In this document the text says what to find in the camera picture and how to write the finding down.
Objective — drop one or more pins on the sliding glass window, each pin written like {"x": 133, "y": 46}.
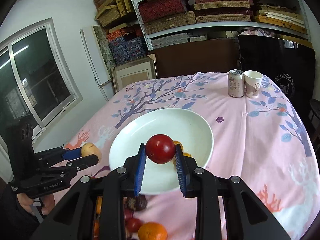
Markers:
{"x": 32, "y": 80}

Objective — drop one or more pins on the red tomato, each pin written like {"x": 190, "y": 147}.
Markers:
{"x": 128, "y": 213}
{"x": 133, "y": 224}

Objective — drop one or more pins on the white board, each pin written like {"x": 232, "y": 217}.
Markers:
{"x": 92, "y": 52}

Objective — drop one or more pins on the small orange kumquat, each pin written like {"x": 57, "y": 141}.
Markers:
{"x": 178, "y": 144}

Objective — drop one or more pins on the pink cloth bundle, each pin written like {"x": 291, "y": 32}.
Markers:
{"x": 260, "y": 32}

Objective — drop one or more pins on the woven straw box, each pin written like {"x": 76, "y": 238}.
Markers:
{"x": 170, "y": 22}

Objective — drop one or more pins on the small tangerine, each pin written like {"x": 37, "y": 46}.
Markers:
{"x": 187, "y": 154}

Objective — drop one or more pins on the pink printed tablecloth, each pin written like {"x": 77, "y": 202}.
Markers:
{"x": 237, "y": 142}

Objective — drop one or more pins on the marbled grey panel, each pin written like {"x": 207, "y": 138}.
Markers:
{"x": 103, "y": 47}

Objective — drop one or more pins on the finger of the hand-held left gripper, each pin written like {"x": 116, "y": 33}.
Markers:
{"x": 85, "y": 161}
{"x": 72, "y": 153}

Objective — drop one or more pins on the black glass panel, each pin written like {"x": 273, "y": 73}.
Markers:
{"x": 275, "y": 62}

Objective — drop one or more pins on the large tangerine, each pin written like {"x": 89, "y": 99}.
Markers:
{"x": 152, "y": 231}

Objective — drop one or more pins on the pile of yellow woven boxes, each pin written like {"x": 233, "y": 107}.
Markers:
{"x": 112, "y": 15}

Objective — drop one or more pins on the pale beverage can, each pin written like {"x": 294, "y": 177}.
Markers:
{"x": 236, "y": 83}

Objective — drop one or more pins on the dark brown round fruit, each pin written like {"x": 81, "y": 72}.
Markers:
{"x": 136, "y": 202}

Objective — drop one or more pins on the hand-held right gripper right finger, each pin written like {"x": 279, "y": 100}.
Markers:
{"x": 179, "y": 170}

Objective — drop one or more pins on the brown wooden board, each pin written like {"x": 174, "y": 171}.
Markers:
{"x": 195, "y": 57}

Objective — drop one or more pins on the person's left forearm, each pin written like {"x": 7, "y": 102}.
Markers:
{"x": 15, "y": 220}

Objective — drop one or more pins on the white paper cup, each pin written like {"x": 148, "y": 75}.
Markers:
{"x": 252, "y": 85}

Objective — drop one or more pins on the grey patterned box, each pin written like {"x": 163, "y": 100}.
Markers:
{"x": 170, "y": 40}

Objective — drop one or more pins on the black chair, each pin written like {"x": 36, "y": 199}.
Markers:
{"x": 315, "y": 112}

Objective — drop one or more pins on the stack of yellow wooden boxes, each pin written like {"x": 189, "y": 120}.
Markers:
{"x": 277, "y": 20}

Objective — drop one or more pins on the white metal shelf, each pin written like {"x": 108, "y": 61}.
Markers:
{"x": 138, "y": 17}

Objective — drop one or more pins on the red patterned box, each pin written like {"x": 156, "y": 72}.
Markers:
{"x": 160, "y": 7}

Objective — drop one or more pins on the person's left hand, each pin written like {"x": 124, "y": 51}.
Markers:
{"x": 48, "y": 202}

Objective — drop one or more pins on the orange greenish round fruit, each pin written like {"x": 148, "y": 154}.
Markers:
{"x": 96, "y": 228}

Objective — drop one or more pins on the white plate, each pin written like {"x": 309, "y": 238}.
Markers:
{"x": 162, "y": 125}

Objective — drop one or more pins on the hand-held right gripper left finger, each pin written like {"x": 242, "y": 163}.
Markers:
{"x": 140, "y": 170}

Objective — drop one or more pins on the stack of blue patterned boxes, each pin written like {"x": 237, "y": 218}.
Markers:
{"x": 127, "y": 48}

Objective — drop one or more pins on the wooden picture frame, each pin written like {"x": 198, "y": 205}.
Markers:
{"x": 132, "y": 78}

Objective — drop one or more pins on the dark red plum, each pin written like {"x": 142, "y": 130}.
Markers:
{"x": 160, "y": 149}

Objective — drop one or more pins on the small yellow pepino melon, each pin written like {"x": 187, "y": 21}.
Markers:
{"x": 90, "y": 150}

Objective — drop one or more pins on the stack of flat woven boxes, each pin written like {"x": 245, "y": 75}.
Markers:
{"x": 222, "y": 11}

